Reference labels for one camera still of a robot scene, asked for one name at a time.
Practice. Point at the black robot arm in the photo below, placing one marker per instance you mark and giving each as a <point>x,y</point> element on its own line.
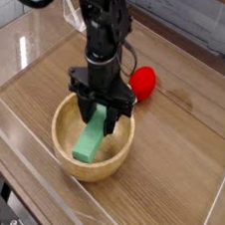
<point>108,23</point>

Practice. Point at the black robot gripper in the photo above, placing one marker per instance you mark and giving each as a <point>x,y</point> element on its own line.
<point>100,82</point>

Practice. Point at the light wooden bowl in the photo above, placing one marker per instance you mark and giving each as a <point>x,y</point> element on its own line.
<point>67,126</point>

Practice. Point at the black metal table leg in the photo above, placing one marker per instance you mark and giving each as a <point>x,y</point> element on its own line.
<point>5,190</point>

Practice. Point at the clear acrylic tray wall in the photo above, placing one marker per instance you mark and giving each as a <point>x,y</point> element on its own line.
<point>167,163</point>

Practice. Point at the clear acrylic corner bracket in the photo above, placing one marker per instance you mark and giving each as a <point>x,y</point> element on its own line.
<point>73,16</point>

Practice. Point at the green rectangular block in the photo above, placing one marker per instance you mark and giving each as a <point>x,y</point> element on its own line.
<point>91,137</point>

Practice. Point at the red plush strawberry toy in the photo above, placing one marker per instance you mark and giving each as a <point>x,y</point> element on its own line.
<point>142,83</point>

